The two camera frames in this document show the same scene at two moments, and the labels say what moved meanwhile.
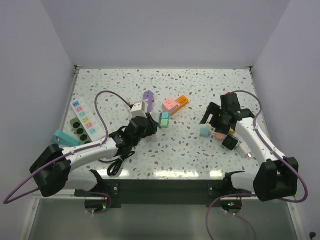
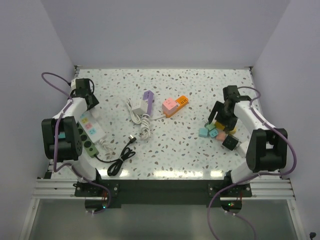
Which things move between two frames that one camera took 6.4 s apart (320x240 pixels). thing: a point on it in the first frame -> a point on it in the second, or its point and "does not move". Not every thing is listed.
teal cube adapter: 165,115 -> 213,133
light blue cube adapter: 204,132 does not move
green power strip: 80,131 does not move
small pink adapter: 219,136 does not move
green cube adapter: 164,123 -> 210,126
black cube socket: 230,142 does not move
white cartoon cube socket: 243,150 does not move
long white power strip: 94,130 does not move
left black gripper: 152,125 -> 94,101
